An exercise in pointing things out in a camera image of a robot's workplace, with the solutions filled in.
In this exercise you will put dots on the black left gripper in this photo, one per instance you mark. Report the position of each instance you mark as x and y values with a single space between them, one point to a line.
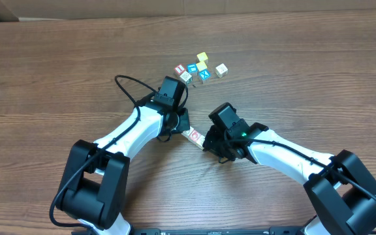
184 121

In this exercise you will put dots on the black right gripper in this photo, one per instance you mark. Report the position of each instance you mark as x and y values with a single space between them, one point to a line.
211 140

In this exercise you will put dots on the plain wooden block green side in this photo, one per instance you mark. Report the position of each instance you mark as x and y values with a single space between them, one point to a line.
188 132

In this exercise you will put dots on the yellow framed wooden block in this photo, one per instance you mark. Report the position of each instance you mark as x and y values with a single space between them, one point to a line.
200 142

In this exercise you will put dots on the red O wooden block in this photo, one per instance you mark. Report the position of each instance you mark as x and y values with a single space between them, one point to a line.
195 136

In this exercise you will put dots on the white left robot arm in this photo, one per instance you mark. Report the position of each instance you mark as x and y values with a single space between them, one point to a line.
93 184

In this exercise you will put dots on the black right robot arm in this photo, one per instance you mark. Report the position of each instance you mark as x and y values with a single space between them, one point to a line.
340 188

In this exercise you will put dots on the green C wooden block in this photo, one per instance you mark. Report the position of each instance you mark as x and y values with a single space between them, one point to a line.
186 77

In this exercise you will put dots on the red I wooden block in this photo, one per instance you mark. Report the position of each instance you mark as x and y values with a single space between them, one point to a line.
179 70

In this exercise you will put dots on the blue X wooden block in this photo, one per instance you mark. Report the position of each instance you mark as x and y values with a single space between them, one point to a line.
204 75

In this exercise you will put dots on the blue L wooden block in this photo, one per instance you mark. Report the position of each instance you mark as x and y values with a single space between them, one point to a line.
192 69

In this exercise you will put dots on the yellow top middle block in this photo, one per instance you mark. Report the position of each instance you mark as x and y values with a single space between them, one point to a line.
201 66

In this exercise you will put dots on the plain wooden block red print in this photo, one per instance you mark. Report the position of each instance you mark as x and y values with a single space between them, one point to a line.
221 70

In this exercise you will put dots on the yellow top far block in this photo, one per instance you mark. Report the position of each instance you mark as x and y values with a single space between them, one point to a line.
202 57

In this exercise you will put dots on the brown cardboard backdrop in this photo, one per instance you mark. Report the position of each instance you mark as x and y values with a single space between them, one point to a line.
14 10

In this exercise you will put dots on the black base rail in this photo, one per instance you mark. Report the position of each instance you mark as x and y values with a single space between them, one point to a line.
294 230

